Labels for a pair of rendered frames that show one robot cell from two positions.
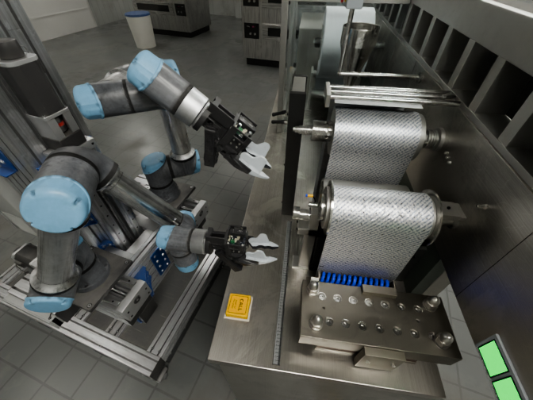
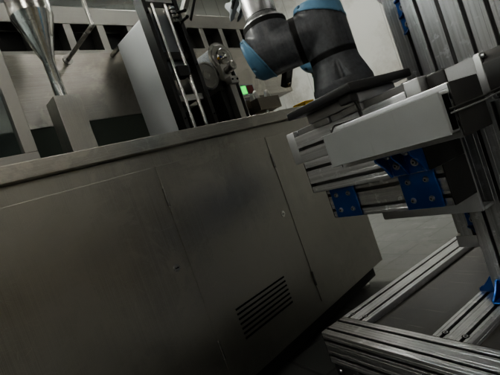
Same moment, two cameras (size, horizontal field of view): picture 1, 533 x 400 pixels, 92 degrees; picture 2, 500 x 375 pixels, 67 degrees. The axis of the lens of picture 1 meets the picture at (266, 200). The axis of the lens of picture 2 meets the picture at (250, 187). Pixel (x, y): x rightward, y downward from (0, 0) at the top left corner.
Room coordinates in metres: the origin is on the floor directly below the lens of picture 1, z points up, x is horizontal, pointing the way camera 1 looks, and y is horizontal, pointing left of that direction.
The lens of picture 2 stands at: (1.90, 0.89, 0.71)
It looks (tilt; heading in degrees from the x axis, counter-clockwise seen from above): 2 degrees down; 219
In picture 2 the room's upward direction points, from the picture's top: 19 degrees counter-clockwise
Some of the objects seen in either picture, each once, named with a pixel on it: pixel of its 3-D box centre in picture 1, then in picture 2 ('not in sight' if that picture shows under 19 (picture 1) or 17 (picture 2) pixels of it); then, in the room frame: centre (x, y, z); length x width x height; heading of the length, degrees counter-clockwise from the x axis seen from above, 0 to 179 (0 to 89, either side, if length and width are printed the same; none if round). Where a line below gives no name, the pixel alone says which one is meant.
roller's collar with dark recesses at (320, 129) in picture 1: (321, 131); not in sight; (0.72, -0.17, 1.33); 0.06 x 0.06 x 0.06; 82
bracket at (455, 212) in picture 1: (450, 209); not in sight; (0.43, -0.46, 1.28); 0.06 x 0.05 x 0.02; 82
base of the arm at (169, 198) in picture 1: (162, 186); (338, 73); (0.97, 0.53, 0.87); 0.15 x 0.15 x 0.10
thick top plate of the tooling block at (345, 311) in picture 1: (371, 319); (243, 115); (0.27, -0.30, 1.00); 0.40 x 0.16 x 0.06; 82
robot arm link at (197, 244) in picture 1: (202, 240); not in sight; (0.46, 0.20, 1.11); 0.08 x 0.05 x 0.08; 172
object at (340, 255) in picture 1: (362, 259); (224, 94); (0.40, -0.28, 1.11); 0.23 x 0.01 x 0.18; 82
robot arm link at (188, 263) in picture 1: (185, 251); not in sight; (0.49, 0.28, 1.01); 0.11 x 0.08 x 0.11; 13
